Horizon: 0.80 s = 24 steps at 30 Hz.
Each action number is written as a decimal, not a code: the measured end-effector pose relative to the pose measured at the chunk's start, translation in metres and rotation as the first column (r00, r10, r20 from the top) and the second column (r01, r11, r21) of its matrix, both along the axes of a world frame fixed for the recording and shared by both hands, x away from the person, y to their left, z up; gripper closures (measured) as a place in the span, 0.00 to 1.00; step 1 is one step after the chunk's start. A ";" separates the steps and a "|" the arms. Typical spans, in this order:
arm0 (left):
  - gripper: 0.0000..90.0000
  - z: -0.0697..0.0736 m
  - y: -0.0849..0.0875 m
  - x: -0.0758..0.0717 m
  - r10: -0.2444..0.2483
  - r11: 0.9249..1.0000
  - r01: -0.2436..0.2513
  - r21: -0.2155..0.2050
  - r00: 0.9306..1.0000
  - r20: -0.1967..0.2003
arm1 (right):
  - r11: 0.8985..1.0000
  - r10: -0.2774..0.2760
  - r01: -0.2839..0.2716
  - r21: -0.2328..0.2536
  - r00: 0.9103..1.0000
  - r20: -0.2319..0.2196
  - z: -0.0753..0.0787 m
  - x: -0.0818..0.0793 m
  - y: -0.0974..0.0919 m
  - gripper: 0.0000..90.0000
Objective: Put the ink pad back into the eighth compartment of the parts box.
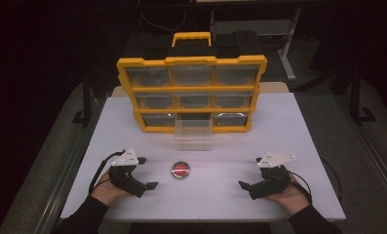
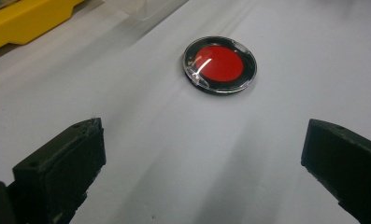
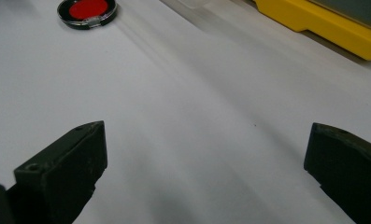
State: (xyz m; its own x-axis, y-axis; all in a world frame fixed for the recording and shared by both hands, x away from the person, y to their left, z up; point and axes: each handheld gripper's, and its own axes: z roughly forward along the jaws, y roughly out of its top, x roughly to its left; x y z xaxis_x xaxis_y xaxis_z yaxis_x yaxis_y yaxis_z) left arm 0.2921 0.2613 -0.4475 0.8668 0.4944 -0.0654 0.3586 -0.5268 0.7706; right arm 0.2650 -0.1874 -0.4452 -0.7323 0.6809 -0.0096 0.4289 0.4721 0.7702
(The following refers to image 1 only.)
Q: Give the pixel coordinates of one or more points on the aluminium floor rail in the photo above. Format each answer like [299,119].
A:
[74,162]
[373,152]

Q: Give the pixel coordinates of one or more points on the yellow and black organizer cabinet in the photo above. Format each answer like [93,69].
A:
[194,88]

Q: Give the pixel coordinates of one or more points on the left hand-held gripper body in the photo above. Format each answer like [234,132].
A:
[126,177]

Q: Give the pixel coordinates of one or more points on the person's right hand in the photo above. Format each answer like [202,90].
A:
[291,196]

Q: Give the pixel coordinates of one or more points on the black metal stand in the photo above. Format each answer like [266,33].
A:
[86,104]
[356,97]

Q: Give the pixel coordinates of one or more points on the grid of clear cabinet drawers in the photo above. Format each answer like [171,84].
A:
[147,77]

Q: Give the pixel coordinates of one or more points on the transparent plastic drawer box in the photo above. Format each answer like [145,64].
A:
[192,138]

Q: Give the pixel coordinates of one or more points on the small round red-lidded tin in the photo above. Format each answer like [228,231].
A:
[180,169]

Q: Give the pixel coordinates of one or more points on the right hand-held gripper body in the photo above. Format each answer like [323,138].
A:
[272,182]

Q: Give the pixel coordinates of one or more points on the person's left hand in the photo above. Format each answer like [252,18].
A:
[106,190]

